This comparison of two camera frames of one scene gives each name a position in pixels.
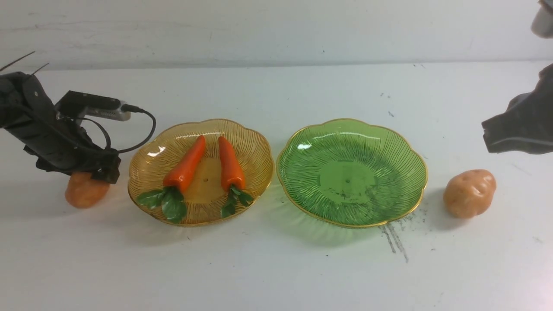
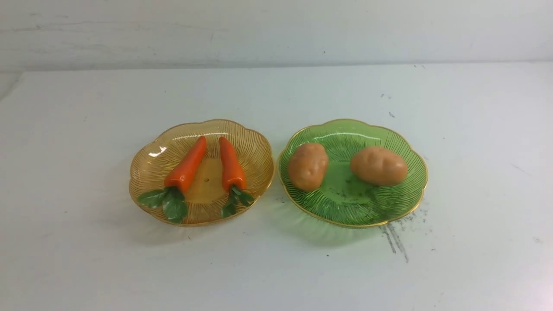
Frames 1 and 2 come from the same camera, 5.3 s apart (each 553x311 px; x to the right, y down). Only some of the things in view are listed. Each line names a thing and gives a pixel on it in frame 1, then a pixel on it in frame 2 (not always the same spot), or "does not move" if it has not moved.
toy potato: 82,191 to 308,164
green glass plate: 351,173 does not move
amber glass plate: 205,194 does not move
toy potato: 468,194 to 379,166
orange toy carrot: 233,179 does not move
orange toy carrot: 171,196 does not move
